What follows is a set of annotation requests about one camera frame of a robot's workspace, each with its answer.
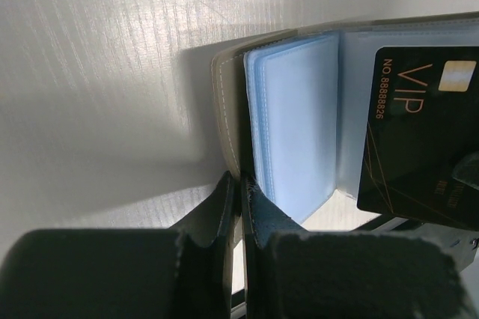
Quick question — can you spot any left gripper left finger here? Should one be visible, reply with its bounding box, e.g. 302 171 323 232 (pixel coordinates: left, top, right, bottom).
1 172 235 318

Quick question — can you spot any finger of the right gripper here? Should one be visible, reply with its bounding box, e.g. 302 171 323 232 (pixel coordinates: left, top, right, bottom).
451 151 479 191

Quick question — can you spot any grey leather card holder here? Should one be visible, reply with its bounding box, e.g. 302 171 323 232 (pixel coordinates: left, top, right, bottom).
212 13 478 222

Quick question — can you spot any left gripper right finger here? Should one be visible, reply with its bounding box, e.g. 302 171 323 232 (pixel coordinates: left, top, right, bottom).
239 169 465 319

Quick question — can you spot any black VIP credit card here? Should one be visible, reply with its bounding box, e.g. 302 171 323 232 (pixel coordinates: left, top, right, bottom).
357 46 478 231

